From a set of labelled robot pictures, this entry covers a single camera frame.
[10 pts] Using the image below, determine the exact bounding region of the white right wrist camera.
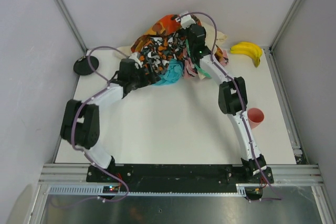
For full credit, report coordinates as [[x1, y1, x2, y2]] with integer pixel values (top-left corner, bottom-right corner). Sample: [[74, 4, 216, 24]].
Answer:
[[175, 12, 196, 29]]

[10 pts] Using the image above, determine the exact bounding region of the aluminium corner post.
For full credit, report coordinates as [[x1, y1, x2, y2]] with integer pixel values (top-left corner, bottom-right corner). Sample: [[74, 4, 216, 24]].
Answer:
[[269, 0, 320, 51], [54, 0, 88, 54]]

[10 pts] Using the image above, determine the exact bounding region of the black round disc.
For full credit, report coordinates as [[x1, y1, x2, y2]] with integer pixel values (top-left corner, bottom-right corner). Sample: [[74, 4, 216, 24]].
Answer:
[[73, 56, 99, 76]]

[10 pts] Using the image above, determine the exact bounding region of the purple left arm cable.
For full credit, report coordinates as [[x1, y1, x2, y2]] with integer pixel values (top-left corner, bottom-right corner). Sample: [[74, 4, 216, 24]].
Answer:
[[49, 46, 131, 209]]

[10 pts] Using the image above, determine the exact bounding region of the green white tie-dye cloth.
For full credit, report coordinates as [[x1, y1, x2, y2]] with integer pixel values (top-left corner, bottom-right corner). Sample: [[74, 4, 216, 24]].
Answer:
[[184, 39, 211, 80]]

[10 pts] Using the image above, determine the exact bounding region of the cream cloth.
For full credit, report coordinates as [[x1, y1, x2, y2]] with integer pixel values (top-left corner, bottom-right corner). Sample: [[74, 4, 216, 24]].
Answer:
[[114, 20, 228, 80]]

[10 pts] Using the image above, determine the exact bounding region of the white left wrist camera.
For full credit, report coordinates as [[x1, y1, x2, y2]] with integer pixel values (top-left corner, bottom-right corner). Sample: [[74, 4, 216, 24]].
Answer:
[[129, 52, 143, 69]]

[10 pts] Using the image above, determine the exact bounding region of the right aluminium corner post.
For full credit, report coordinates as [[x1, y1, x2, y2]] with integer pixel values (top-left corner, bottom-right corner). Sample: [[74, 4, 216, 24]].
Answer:
[[269, 0, 320, 51]]

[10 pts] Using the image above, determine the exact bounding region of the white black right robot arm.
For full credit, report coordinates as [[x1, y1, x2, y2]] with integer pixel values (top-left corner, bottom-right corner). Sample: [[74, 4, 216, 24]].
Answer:
[[182, 24, 272, 184]]

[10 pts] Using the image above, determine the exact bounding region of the pink plastic cup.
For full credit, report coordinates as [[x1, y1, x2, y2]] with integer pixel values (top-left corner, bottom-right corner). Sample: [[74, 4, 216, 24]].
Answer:
[[247, 108, 265, 129]]

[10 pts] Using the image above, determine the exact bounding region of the left aluminium corner post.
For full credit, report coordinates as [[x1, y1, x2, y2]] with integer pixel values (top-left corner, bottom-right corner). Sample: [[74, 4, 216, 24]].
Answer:
[[54, 0, 88, 54]]

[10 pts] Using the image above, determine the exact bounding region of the black orange white patterned cloth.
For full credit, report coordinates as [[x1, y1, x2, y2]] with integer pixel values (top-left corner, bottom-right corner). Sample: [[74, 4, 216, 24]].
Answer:
[[131, 31, 188, 86]]

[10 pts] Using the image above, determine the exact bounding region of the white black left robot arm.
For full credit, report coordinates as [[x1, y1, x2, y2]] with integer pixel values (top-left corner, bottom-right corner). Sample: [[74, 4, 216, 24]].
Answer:
[[60, 58, 156, 170]]

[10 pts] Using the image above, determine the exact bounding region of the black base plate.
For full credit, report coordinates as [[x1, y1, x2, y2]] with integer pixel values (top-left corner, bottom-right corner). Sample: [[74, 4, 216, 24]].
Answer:
[[86, 163, 275, 193]]

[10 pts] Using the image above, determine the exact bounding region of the orange camouflage cloth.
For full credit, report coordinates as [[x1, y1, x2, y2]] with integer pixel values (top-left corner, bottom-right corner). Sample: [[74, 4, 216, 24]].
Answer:
[[131, 14, 202, 59]]

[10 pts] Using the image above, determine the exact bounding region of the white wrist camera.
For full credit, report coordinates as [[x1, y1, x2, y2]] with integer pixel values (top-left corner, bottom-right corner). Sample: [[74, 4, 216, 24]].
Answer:
[[175, 12, 196, 29], [129, 52, 143, 69]]

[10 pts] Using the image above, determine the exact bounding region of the grey slotted cable duct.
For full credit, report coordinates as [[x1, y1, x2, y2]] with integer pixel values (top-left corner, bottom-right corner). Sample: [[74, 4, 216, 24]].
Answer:
[[48, 184, 246, 197]]

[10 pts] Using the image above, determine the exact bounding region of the yellow banana bunch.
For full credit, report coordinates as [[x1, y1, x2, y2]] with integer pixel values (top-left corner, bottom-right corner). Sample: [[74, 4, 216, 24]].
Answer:
[[230, 41, 263, 68]]

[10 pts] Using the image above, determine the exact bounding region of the turquoise blue cloth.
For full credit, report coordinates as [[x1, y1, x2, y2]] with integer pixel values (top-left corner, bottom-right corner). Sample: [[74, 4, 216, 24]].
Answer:
[[154, 59, 183, 86]]

